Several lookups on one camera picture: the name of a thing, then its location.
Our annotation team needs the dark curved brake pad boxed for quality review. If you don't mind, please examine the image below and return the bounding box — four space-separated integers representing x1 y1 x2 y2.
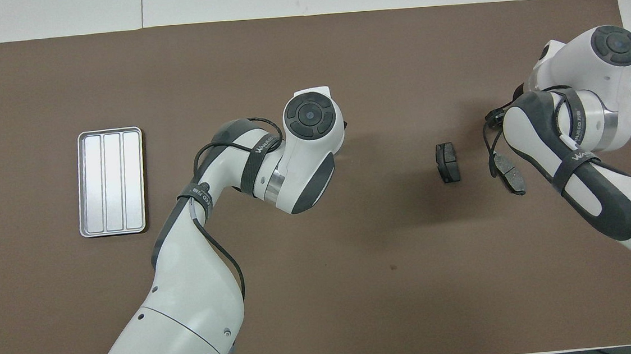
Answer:
488 149 528 198

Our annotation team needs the dark rectangular brake pad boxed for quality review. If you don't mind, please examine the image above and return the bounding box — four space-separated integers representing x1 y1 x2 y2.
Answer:
435 141 461 185

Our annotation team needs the brown table mat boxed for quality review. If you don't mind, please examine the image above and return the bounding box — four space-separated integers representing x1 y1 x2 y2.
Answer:
0 0 631 354

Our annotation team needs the silver metal tray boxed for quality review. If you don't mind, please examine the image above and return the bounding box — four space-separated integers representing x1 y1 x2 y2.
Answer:
72 126 150 239

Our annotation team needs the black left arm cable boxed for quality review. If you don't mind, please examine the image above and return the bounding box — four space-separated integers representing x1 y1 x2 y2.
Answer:
182 115 302 354

